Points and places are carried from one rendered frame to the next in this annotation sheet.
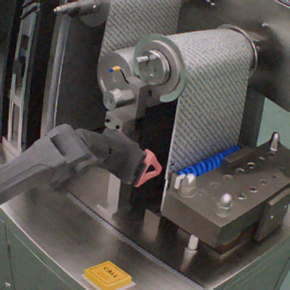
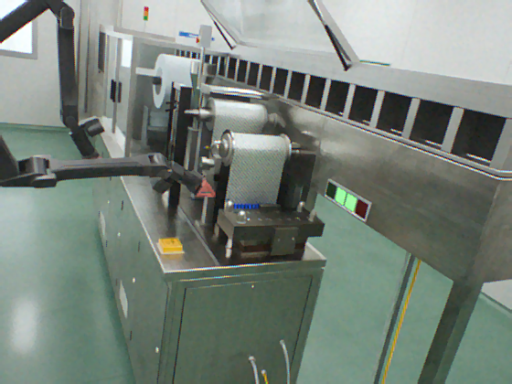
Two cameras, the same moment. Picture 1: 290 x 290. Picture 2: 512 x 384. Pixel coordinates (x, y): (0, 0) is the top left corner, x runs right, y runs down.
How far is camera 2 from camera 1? 73 cm
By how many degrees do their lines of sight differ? 21
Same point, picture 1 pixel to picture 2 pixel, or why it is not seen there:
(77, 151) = (159, 163)
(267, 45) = (304, 147)
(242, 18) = (295, 133)
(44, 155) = (141, 160)
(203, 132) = (248, 188)
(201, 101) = (246, 169)
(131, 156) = (196, 180)
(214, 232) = (231, 229)
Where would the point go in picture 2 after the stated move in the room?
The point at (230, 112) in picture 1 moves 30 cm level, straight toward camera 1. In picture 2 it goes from (269, 183) to (229, 197)
